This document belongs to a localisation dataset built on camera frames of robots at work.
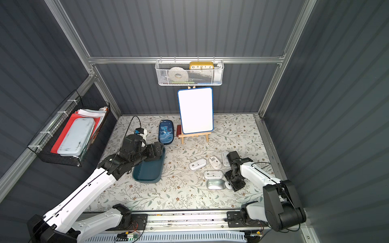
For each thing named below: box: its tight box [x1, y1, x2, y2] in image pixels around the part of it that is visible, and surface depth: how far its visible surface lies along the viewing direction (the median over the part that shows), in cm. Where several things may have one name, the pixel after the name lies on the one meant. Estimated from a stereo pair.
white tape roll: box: [168, 66, 189, 83], surface depth 86 cm
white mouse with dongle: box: [204, 170, 224, 180], surface depth 88 cm
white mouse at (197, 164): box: [188, 158, 208, 171], surface depth 93 cm
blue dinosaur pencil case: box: [158, 119, 175, 146], surface depth 107 cm
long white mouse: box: [221, 150, 231, 167], surface depth 96 cm
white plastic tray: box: [56, 117, 96, 157], surface depth 68 cm
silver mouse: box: [206, 179, 226, 190], surface depth 88 cm
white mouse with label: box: [208, 155, 222, 170], surface depth 93 cm
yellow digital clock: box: [189, 61, 215, 70], surface depth 90 cm
